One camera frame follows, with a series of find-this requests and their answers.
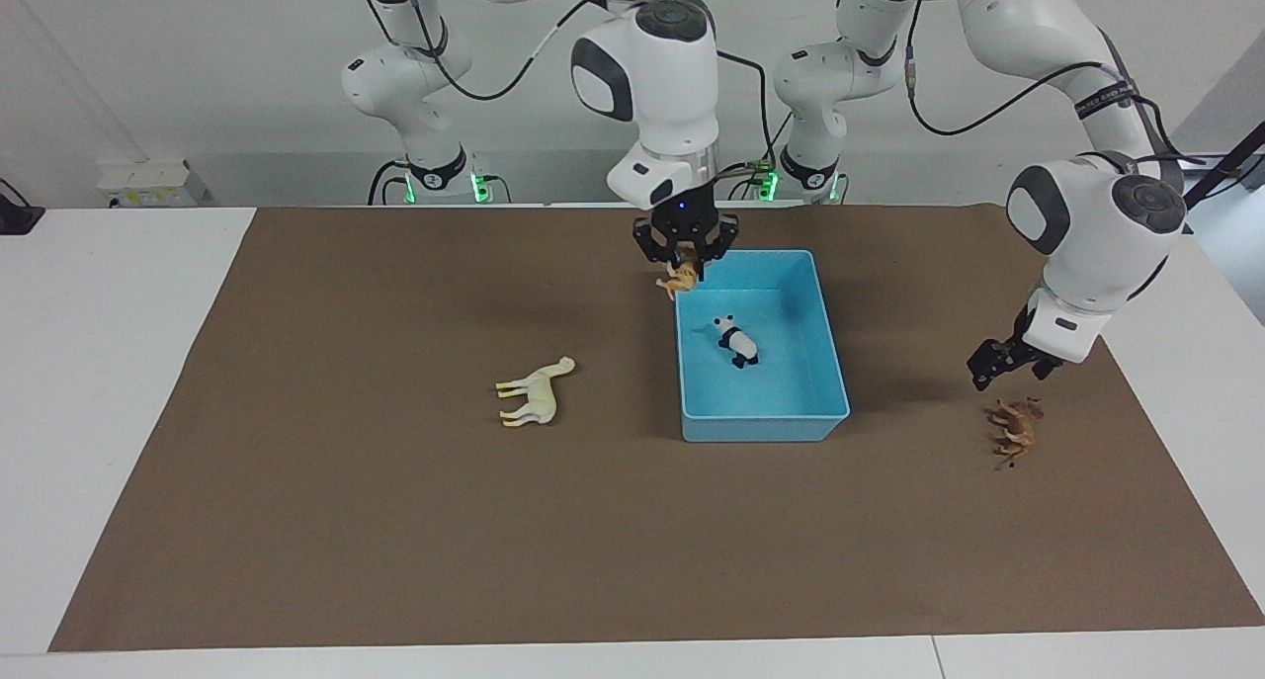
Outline black base cable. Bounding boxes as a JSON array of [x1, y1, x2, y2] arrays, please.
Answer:
[[731, 111, 797, 202], [368, 159, 412, 206]]

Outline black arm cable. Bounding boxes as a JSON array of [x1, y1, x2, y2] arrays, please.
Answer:
[[358, 0, 774, 166], [904, 0, 1138, 138]]

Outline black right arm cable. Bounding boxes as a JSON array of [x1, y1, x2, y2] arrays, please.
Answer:
[[358, 0, 774, 166]]

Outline black left base cable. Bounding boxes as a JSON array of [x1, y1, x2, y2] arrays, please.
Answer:
[[731, 111, 797, 202]]

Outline black table clamp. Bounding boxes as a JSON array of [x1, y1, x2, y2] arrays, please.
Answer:
[[0, 178, 45, 235]]

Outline black right base cable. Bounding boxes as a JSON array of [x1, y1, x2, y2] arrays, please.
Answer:
[[368, 159, 412, 206]]

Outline cream horse toy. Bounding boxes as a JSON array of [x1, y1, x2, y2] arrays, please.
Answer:
[[495, 356, 577, 429]]

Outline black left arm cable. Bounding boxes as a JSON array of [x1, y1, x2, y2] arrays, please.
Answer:
[[904, 0, 1138, 138]]

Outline brown table mat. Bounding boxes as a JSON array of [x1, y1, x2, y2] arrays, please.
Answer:
[[47, 205, 1265, 653]]

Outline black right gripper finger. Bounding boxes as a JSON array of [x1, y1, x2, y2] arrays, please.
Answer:
[[632, 219, 675, 265], [697, 214, 740, 283]]

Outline orange tiger toy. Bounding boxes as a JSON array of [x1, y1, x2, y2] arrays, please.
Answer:
[[655, 247, 705, 301]]

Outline black white panda toy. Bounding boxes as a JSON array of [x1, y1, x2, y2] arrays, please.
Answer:
[[714, 313, 760, 369]]

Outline black stand with pole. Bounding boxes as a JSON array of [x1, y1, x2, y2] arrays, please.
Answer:
[[1181, 121, 1265, 235]]

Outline white box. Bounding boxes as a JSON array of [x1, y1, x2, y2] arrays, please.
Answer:
[[97, 160, 211, 209]]

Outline blue plastic storage box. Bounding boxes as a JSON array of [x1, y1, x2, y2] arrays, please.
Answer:
[[672, 248, 851, 444]]

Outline brown animal toy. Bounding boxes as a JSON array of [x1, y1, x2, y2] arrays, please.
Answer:
[[984, 396, 1046, 470]]

